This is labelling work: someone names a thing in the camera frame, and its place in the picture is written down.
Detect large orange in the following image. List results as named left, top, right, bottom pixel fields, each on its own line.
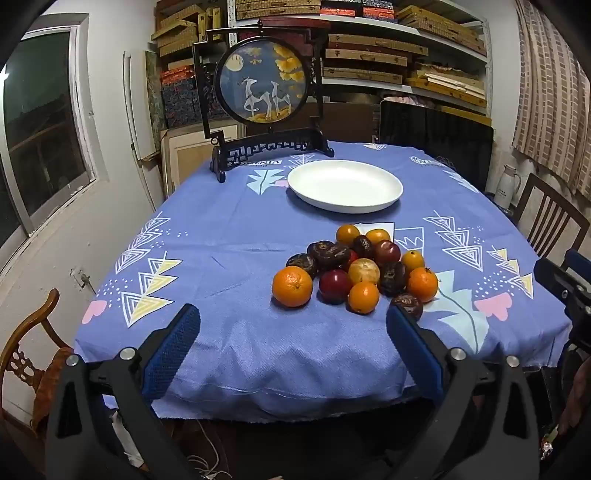
left=272, top=266, right=314, bottom=308

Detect white thermos jug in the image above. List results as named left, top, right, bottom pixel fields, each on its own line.
left=493, top=164, right=522, bottom=209

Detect pale yellow mandarin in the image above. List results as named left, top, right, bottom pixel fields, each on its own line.
left=348, top=258, right=381, bottom=285

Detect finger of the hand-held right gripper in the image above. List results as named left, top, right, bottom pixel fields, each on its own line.
left=534, top=257, right=585, bottom=319
left=564, top=249, right=591, bottom=278

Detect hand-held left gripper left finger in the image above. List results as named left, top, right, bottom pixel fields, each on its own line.
left=45, top=303, right=204, bottom=480

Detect dark wooden slat chair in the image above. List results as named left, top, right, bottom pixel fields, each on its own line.
left=512, top=173, right=591, bottom=261

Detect striped beige curtain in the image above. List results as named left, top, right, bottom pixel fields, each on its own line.
left=510, top=0, right=591, bottom=199

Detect shelf of stacked boxes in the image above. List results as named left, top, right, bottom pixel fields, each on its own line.
left=152, top=0, right=490, bottom=109

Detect pink cloth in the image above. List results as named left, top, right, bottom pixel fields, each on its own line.
left=382, top=95, right=435, bottom=108

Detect white cables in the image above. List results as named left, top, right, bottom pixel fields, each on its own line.
left=185, top=415, right=237, bottom=480

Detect green marbled board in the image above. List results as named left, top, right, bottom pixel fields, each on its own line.
left=145, top=51, right=168, bottom=134

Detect brown cardboard box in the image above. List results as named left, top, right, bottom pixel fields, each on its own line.
left=318, top=92, right=384, bottom=143

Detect round deer screen black frame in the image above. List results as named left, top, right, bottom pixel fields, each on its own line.
left=192, top=18, right=335, bottom=184

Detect white metal shelf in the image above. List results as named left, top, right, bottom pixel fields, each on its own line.
left=226, top=0, right=492, bottom=116

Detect carved wooden armchair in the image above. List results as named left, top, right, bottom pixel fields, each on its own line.
left=0, top=289, right=86, bottom=437

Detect window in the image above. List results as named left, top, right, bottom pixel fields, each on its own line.
left=0, top=14, right=109, bottom=273

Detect white round plate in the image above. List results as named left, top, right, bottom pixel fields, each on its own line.
left=287, top=160, right=404, bottom=214

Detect stack of patterned fabric boxes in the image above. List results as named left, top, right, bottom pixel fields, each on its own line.
left=159, top=65, right=222, bottom=130

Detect blue printed tablecloth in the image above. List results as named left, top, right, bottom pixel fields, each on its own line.
left=74, top=141, right=573, bottom=422

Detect person's dark clothing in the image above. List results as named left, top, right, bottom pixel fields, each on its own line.
left=540, top=344, right=591, bottom=462

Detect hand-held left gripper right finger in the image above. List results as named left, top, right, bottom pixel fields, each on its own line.
left=383, top=305, right=541, bottom=480

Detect beige framed panel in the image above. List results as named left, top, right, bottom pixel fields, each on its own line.
left=159, top=124, right=245, bottom=197

